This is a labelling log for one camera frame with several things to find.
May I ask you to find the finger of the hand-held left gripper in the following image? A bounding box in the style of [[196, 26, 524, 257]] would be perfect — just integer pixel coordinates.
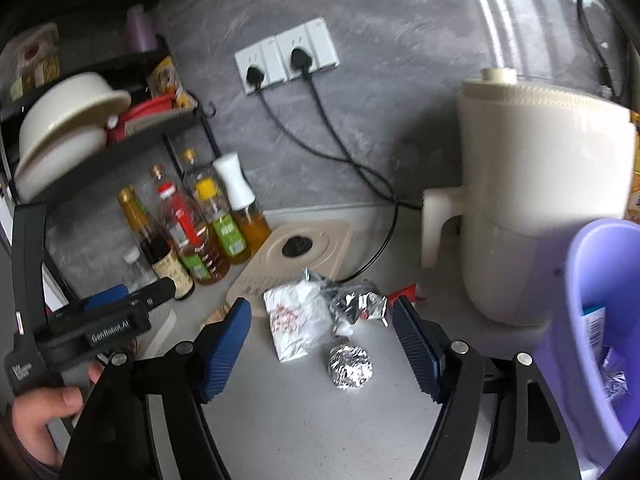
[[82, 284, 131, 311], [129, 277, 177, 310]]

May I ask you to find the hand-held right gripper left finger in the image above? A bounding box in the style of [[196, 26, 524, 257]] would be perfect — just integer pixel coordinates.
[[62, 297, 252, 467]]

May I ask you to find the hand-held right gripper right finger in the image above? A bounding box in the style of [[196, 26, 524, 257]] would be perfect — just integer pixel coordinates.
[[391, 296, 581, 467]]

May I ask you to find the brown paper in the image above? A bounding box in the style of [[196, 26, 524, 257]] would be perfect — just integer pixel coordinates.
[[200, 305, 231, 333]]

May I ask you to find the red candy wrapper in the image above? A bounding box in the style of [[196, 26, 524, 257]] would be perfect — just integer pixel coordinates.
[[389, 283, 429, 307]]

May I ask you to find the foil ball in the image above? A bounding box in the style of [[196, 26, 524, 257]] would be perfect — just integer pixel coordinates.
[[326, 342, 375, 391]]

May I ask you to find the foil sheet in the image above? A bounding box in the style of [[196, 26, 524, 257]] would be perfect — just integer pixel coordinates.
[[304, 268, 390, 329]]

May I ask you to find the white printed paper bag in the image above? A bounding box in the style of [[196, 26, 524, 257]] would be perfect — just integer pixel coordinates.
[[263, 280, 353, 363]]

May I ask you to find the blue medicine box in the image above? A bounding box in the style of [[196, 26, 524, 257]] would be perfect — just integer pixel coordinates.
[[580, 306, 608, 378]]

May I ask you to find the silver wrapper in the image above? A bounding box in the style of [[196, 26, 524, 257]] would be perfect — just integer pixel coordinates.
[[601, 345, 630, 403]]

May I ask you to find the purple plastic bucket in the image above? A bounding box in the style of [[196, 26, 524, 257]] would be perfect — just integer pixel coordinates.
[[537, 218, 640, 471]]

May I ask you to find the person's left hand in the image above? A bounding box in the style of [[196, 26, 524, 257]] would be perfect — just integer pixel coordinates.
[[11, 361, 106, 468]]

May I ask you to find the small clear white cap bottle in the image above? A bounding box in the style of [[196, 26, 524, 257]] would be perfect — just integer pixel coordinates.
[[122, 250, 160, 295]]

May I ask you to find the dark soy sauce bottle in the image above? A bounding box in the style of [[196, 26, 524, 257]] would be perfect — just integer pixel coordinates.
[[117, 185, 196, 302]]

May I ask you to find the red cap oil bottle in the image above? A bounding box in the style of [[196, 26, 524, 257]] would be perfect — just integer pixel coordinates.
[[157, 182, 232, 286]]

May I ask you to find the yellow cap green label bottle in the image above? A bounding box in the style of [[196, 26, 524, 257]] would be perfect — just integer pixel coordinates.
[[194, 177, 252, 266]]

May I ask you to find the cream plate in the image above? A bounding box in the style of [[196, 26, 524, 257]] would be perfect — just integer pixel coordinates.
[[14, 127, 108, 202]]

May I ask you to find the gold cap clear bottle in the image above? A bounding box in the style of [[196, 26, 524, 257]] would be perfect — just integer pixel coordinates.
[[180, 147, 211, 186], [149, 164, 178, 211]]

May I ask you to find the white top oil sprayer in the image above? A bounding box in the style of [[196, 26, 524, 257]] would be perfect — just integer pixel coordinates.
[[212, 154, 273, 257]]

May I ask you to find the cream induction cooker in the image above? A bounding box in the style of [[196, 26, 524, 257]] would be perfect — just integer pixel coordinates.
[[225, 219, 352, 318]]

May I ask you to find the black dish rack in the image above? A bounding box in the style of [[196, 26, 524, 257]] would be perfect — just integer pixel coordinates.
[[0, 35, 221, 321]]

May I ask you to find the large cream bowl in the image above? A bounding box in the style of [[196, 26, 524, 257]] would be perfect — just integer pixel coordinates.
[[19, 71, 132, 161]]

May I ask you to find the red plastic container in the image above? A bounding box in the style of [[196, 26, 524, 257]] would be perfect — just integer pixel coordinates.
[[106, 97, 176, 142]]

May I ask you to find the printed food carton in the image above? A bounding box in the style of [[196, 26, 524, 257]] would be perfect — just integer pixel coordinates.
[[9, 22, 62, 102]]

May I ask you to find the yellow snack packet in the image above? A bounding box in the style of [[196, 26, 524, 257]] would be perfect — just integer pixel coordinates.
[[146, 56, 197, 109]]

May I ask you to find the cream air fryer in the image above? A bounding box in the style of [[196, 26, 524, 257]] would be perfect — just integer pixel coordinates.
[[420, 66, 638, 328]]

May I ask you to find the purple tumbler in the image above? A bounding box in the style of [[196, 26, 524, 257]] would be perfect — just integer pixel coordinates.
[[125, 5, 157, 53]]

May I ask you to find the black power cable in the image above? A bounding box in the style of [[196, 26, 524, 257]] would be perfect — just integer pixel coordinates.
[[289, 46, 425, 210], [244, 64, 401, 283]]

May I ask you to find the white wall outlet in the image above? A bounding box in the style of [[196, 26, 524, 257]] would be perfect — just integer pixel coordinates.
[[275, 17, 340, 82], [235, 36, 288, 96]]

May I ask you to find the hanging black cable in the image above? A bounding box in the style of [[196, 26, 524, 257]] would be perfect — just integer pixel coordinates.
[[576, 0, 628, 98]]

